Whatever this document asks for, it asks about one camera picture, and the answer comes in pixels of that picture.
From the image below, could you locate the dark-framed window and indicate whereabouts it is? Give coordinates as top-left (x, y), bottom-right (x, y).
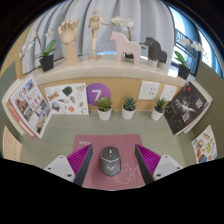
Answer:
top-left (166, 4), bottom-right (221, 78)

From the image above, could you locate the green desk partition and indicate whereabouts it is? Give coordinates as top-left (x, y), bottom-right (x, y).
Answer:
top-left (191, 61), bottom-right (224, 161)
top-left (0, 63), bottom-right (21, 158)

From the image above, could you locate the small succulent in white pot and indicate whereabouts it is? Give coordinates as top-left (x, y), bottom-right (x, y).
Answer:
top-left (121, 96), bottom-right (138, 121)
top-left (96, 96), bottom-right (113, 121)
top-left (150, 96), bottom-right (168, 122)

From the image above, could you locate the purple round sign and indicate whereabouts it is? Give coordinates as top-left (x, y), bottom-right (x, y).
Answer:
top-left (86, 82), bottom-right (112, 107)

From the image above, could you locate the pink horse figure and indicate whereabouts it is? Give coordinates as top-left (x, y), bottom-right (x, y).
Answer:
top-left (109, 31), bottom-right (142, 66)

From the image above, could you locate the grey curtain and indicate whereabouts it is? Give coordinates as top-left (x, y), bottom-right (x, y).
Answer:
top-left (21, 0), bottom-right (176, 66)

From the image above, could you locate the black horse figure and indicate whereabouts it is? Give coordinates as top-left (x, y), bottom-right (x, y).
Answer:
top-left (143, 36), bottom-right (168, 64)

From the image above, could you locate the colourful sticker sheet card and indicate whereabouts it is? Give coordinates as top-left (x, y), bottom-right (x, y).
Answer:
top-left (191, 125), bottom-right (218, 164)

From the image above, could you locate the white sticker sheet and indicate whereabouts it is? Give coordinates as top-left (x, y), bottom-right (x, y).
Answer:
top-left (44, 82), bottom-right (90, 116)

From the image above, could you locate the white wall socket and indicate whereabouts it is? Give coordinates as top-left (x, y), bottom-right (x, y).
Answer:
top-left (159, 84), bottom-right (178, 102)
top-left (137, 80), bottom-right (161, 101)

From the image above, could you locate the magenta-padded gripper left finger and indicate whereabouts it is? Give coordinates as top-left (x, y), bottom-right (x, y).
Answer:
top-left (43, 144), bottom-right (94, 187)

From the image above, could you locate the photo magazine with red edge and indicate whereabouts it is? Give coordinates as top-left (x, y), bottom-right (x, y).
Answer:
top-left (8, 74), bottom-right (53, 139)

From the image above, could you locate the wooden hand model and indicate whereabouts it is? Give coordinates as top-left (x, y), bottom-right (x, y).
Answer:
top-left (57, 18), bottom-right (81, 67)

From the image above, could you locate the pink mouse pad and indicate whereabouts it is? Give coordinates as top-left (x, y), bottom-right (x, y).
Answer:
top-left (73, 133), bottom-right (148, 192)

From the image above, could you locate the black book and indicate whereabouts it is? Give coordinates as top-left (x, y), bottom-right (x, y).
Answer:
top-left (163, 81), bottom-right (212, 136)

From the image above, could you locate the wooden mannequin figure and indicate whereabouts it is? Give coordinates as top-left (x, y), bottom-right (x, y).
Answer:
top-left (87, 9), bottom-right (110, 60)

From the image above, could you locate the beige card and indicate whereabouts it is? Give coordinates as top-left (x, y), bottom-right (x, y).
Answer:
top-left (2, 125), bottom-right (23, 163)

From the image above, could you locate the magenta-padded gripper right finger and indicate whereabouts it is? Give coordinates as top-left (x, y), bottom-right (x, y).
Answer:
top-left (134, 144), bottom-right (184, 185)

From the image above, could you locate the grey computer mouse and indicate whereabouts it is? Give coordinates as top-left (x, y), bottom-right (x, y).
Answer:
top-left (100, 145), bottom-right (122, 177)

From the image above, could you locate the white orchid in black pot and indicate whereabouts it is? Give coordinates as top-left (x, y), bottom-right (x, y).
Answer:
top-left (19, 29), bottom-right (58, 73)
top-left (110, 15), bottom-right (135, 61)
top-left (173, 38), bottom-right (205, 81)

